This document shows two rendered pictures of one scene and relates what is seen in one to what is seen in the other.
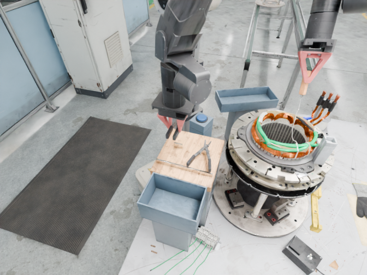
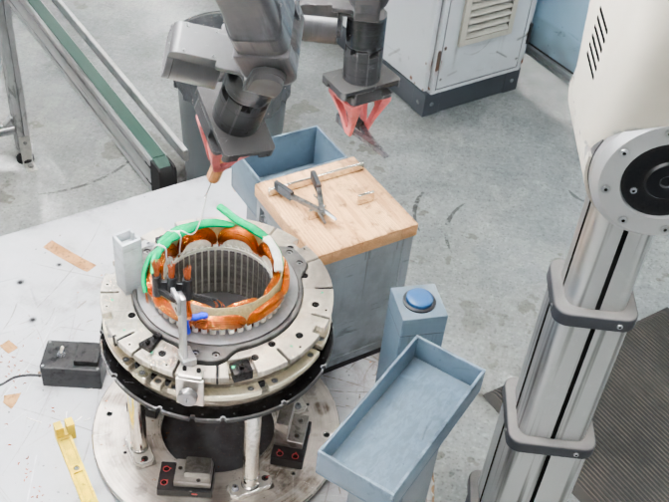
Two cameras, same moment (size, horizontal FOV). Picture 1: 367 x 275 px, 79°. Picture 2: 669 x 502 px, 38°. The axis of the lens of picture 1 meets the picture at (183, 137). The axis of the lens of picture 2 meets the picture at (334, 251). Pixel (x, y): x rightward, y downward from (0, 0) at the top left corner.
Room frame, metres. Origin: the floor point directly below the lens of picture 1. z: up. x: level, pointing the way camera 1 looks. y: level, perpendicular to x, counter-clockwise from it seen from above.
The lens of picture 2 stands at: (1.20, -0.98, 2.02)
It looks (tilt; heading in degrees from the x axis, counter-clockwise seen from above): 41 degrees down; 127
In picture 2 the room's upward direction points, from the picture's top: 6 degrees clockwise
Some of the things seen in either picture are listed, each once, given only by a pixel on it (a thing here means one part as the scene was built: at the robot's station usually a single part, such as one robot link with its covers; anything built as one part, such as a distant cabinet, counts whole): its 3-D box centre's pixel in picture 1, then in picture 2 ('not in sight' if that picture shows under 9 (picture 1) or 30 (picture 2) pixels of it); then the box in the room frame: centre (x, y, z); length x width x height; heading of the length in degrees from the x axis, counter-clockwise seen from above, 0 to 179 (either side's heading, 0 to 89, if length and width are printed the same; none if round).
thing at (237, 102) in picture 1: (240, 119); (392, 474); (0.81, -0.27, 0.92); 0.25 x 0.11 x 0.28; 98
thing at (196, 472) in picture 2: not in sight; (193, 471); (0.56, -0.41, 0.83); 0.05 x 0.04 x 0.02; 40
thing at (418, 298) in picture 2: (201, 117); (419, 298); (0.68, -0.07, 1.04); 0.04 x 0.04 x 0.01
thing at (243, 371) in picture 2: not in sight; (241, 370); (0.63, -0.39, 1.09); 0.03 x 0.02 x 0.02; 63
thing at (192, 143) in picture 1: (189, 156); (334, 209); (0.47, -0.02, 1.05); 0.20 x 0.19 x 0.02; 161
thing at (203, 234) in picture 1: (207, 237); not in sight; (0.31, -0.09, 0.80); 0.10 x 0.05 x 0.04; 58
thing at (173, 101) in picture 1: (173, 95); (362, 65); (0.46, 0.02, 1.30); 0.10 x 0.07 x 0.07; 72
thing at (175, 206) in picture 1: (174, 217); (286, 216); (0.32, 0.03, 0.92); 0.17 x 0.11 x 0.28; 71
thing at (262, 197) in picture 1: (260, 202); not in sight; (0.39, -0.27, 0.91); 0.02 x 0.02 x 0.21
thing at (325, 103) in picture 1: (326, 103); (172, 287); (0.55, -0.43, 1.21); 0.04 x 0.04 x 0.03; 76
